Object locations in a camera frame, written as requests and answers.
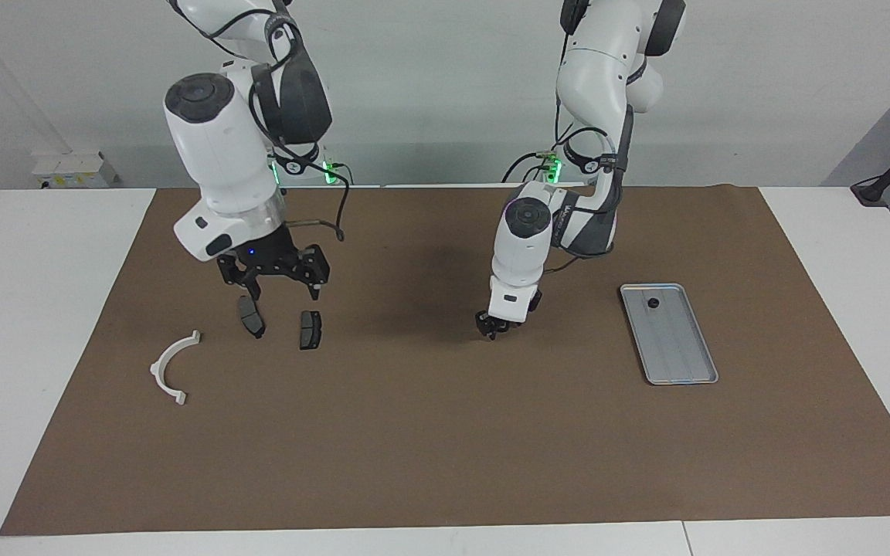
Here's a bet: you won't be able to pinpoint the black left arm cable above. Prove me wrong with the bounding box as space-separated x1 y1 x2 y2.
553 31 631 275

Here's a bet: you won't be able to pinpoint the long dark grey brake pad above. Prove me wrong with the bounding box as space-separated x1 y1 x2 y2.
237 295 267 340

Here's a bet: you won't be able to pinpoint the brown table mat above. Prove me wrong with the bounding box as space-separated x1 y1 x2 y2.
0 185 890 536

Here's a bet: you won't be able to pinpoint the silver metal tray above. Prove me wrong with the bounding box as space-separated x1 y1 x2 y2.
620 283 719 385

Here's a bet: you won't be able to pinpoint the white power strip box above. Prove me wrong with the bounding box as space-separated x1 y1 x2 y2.
32 151 117 188

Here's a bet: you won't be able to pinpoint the white curved plastic bracket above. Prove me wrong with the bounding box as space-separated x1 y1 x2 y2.
150 330 202 406

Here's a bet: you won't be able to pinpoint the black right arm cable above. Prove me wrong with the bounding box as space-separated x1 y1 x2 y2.
182 0 352 242

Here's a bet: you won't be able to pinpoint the black base cables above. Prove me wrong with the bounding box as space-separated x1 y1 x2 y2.
501 149 555 185

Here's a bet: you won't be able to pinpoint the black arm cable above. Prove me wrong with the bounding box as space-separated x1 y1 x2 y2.
553 31 631 275
182 0 352 242

